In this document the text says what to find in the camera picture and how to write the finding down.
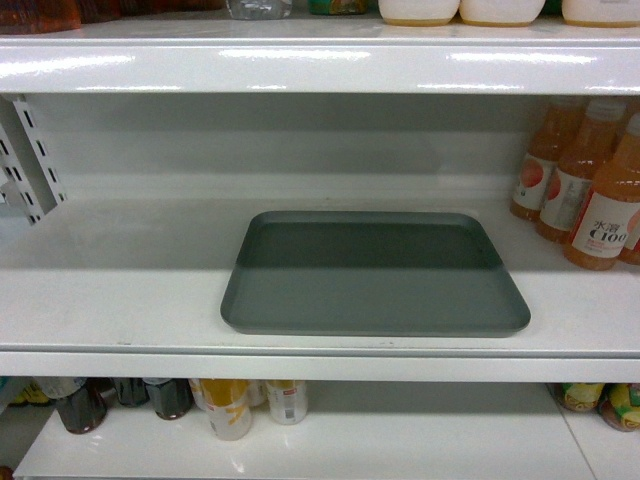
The white bottle base middle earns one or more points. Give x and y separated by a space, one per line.
500 13

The clear water bottle base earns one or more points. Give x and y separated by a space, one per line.
259 9

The dark tea bottle middle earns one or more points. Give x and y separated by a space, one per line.
130 392

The white lower shelf board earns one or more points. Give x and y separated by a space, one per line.
353 431

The orange juice bottle middle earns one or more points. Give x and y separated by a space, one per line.
591 148

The orange juice bottle front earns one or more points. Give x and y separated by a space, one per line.
611 208

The white middle shelf board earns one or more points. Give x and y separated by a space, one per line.
131 288

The white bottle base left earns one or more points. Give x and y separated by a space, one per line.
418 13

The dark tea bottle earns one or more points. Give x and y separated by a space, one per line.
130 392
171 398
79 405

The dark tea bottle left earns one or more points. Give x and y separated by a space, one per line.
79 405

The orange juice bottle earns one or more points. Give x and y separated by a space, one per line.
611 208
591 148
560 125

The white upper shelf board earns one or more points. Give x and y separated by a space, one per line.
210 53

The yellow white drink bottle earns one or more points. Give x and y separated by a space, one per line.
227 406

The orange juice bottle edge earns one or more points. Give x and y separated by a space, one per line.
630 253

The dark red bottle base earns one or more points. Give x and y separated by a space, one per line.
39 16

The dark tea bottle right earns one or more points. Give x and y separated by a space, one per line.
171 398

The yellow green can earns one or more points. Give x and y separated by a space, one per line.
578 397
620 406

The yellow green can right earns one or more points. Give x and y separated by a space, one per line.
620 406

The green label bottle base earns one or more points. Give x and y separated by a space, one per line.
337 7

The white drink bottle barcode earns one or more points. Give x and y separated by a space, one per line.
288 400

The white bottle base right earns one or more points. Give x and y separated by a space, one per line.
601 13

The white slotted shelf bracket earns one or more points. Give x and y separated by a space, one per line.
26 160

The white shelf board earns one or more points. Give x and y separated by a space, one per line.
131 288
210 53
353 431

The yellow green can left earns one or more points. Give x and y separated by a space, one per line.
578 397

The orange juice bottle back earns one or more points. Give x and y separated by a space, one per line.
560 125

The grey rectangular serving tray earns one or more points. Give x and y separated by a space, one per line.
357 273

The white bottle base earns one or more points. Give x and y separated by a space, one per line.
601 13
418 13
500 13

